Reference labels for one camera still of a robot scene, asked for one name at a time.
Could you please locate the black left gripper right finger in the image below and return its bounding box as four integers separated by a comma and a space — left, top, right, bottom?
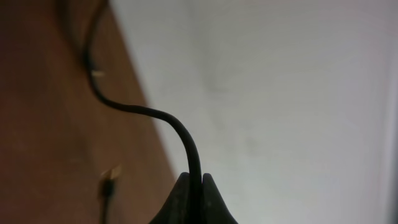
202, 173, 238, 224

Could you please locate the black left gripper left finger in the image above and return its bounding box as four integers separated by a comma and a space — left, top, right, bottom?
149, 172, 190, 224

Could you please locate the thin black USB cable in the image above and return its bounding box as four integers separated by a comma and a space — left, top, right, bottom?
98, 164, 123, 224

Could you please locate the thick black HDMI cable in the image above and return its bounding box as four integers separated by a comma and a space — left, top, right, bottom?
82, 0, 203, 224

